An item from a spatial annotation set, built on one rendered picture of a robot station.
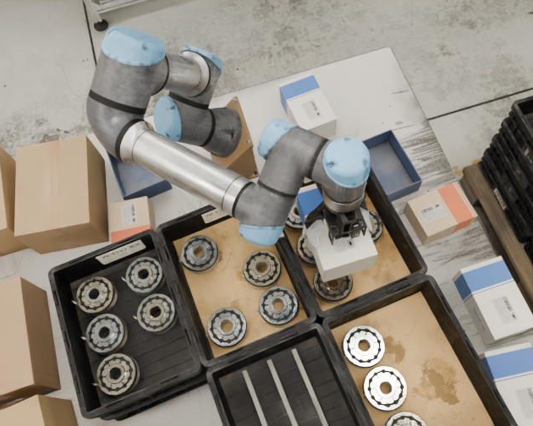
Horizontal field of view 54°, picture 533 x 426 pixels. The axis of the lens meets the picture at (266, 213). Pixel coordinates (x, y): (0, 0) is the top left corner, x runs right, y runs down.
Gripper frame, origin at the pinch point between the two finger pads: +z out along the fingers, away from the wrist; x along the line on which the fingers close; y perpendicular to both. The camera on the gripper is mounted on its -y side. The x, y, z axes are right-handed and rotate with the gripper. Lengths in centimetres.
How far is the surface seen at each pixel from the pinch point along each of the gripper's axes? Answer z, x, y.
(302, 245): 24.9, -6.0, -6.2
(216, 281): 27.8, -31.2, -4.5
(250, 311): 27.8, -24.3, 6.1
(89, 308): 25, -65, -7
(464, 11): 112, 124, -134
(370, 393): 24.7, -2.2, 34.5
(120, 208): 33, -54, -38
